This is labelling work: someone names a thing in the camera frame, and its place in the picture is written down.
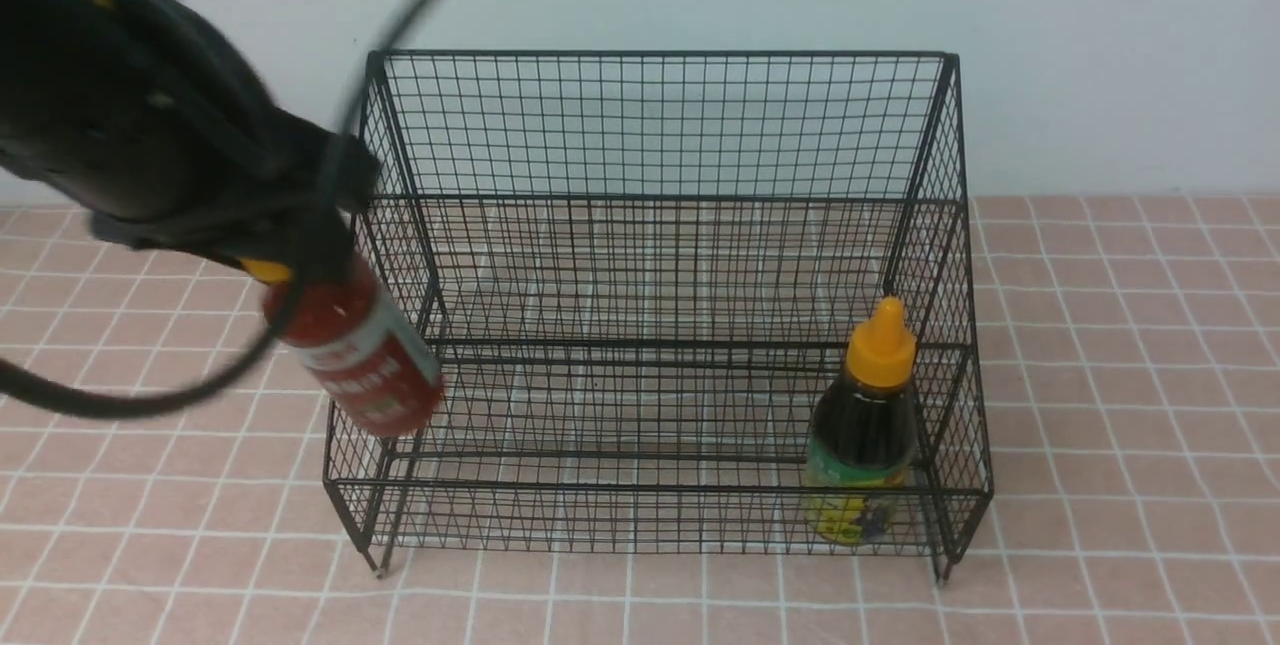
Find dark sauce bottle yellow cap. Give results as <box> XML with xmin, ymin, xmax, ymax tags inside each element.
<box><xmin>803</xmin><ymin>297</ymin><xmax>916</xmax><ymax>548</ymax></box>

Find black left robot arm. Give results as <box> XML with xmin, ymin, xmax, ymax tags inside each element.
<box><xmin>1</xmin><ymin>0</ymin><xmax>380</xmax><ymax>282</ymax></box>

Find red ketchup squeeze bottle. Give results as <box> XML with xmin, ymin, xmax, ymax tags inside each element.
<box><xmin>280</xmin><ymin>253</ymin><xmax>445</xmax><ymax>436</ymax></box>

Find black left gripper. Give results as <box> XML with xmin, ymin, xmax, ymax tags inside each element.
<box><xmin>90</xmin><ymin>113</ymin><xmax>381</xmax><ymax>282</ymax></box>

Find black wire mesh rack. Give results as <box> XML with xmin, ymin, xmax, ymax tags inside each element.
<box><xmin>323</xmin><ymin>49</ymin><xmax>995</xmax><ymax>582</ymax></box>

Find black cable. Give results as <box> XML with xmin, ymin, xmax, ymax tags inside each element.
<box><xmin>0</xmin><ymin>0</ymin><xmax>476</xmax><ymax>421</ymax></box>

